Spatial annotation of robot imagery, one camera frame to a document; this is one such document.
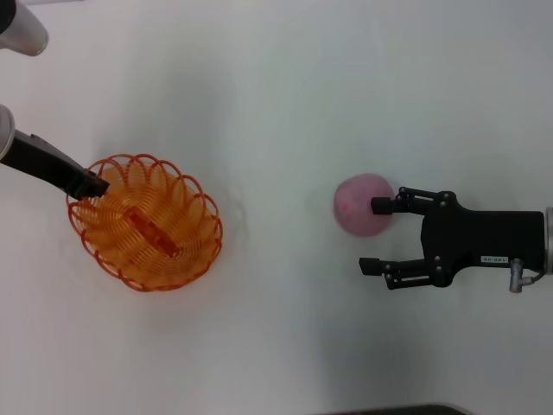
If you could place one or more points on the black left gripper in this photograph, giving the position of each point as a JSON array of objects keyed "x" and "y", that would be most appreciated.
[{"x": 39, "y": 162}]

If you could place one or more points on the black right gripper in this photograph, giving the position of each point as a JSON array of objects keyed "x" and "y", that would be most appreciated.
[{"x": 484, "y": 238}]

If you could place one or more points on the pink peach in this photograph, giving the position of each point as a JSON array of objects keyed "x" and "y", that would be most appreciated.
[{"x": 354, "y": 207}]

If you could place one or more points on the orange plastic woven basket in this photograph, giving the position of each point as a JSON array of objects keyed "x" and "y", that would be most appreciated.
[{"x": 151, "y": 231}]

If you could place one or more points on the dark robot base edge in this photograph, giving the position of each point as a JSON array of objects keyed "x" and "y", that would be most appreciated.
[{"x": 406, "y": 410}]

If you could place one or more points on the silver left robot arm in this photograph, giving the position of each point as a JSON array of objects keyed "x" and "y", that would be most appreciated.
[{"x": 21, "y": 30}]

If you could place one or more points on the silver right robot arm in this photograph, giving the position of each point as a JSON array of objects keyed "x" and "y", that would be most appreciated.
[{"x": 548, "y": 242}]

